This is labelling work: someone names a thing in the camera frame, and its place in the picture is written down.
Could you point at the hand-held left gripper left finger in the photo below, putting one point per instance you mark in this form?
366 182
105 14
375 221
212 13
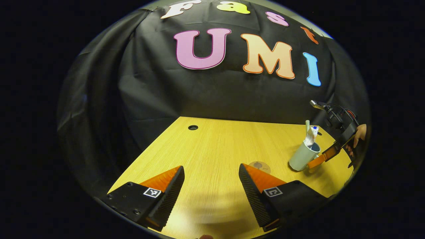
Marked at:
171 196

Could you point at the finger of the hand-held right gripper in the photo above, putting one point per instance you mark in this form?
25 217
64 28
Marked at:
323 157

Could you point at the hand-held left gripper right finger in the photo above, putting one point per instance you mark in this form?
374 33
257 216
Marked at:
254 196

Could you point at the white toothpaste tube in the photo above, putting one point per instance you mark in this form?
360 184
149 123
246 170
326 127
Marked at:
311 136

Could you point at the round brown coaster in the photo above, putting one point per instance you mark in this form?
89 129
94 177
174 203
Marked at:
260 165

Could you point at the white toothbrush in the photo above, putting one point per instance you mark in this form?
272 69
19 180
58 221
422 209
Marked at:
307 127

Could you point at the wooden desktop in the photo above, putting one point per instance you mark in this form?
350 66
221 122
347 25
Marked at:
212 149

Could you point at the black backdrop cloth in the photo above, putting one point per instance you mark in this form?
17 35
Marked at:
199 96

